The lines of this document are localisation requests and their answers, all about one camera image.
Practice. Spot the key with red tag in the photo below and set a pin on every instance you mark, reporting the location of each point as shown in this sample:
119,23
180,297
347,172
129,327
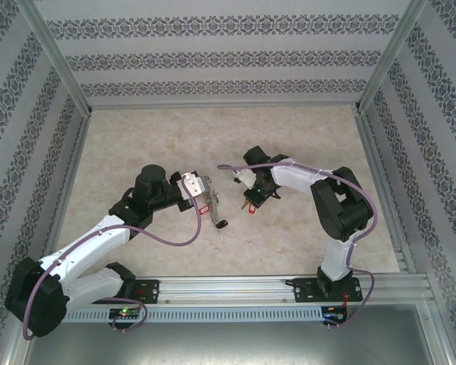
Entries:
203,210
252,210

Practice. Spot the key with black tag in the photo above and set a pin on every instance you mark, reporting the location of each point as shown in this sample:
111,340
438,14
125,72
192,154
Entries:
222,225

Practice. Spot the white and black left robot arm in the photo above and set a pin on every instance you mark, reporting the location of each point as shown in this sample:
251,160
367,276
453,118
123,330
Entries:
91,243

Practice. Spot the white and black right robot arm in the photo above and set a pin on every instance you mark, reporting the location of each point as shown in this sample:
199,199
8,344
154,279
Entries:
296,176

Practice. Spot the small circuit board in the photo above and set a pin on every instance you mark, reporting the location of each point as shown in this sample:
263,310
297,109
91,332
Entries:
123,312
334,317

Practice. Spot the grey metal front tray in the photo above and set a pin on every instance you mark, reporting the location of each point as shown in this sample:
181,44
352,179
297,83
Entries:
228,342

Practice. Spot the aluminium table back rail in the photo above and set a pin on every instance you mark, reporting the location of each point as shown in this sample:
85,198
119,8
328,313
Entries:
224,107

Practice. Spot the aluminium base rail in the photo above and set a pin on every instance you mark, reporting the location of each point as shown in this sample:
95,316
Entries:
228,289

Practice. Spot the aluminium table side rail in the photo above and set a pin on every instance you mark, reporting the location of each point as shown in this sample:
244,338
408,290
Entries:
372,152

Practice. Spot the aluminium frame post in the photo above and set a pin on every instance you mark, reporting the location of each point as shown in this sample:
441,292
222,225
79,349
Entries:
390,57
58,57

